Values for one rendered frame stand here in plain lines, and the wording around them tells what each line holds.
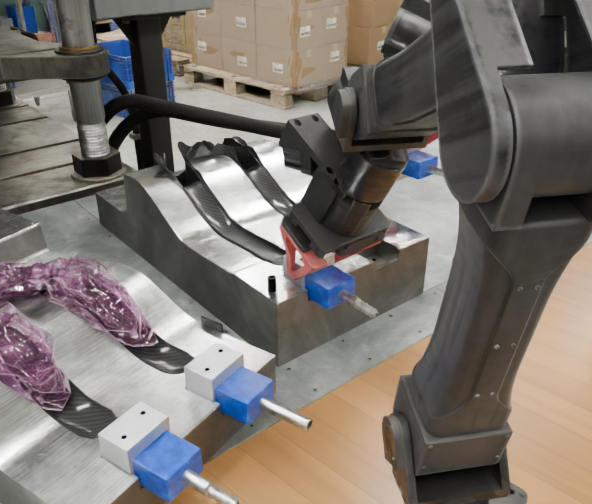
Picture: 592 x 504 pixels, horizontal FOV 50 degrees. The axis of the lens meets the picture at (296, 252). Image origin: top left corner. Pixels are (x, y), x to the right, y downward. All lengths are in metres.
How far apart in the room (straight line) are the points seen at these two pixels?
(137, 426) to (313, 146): 0.32
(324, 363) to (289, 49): 4.02
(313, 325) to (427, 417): 0.32
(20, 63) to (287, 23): 3.47
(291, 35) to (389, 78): 4.16
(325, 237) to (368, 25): 4.78
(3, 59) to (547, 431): 1.10
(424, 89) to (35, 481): 0.44
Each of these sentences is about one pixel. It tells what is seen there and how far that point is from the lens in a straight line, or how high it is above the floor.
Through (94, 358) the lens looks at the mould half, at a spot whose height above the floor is 0.87.
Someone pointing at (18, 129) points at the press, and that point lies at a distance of 1.78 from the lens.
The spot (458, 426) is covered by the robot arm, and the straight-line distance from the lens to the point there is 0.47.
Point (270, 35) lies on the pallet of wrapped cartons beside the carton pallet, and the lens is 4.80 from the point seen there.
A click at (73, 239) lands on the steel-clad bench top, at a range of 1.10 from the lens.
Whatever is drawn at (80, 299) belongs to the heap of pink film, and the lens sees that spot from 0.72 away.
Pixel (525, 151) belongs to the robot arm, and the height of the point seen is 1.18.
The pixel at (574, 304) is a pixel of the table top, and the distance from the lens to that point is 0.95.
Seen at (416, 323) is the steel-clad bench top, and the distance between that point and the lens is 0.85.
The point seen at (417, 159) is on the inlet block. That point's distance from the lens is 0.96.
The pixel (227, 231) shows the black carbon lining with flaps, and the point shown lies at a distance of 0.89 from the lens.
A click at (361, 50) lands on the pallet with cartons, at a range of 5.46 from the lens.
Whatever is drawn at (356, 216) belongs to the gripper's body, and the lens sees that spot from 0.64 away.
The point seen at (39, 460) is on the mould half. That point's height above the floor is 0.86.
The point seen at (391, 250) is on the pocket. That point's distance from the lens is 0.84.
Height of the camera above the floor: 1.28
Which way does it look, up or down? 28 degrees down
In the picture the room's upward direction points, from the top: straight up
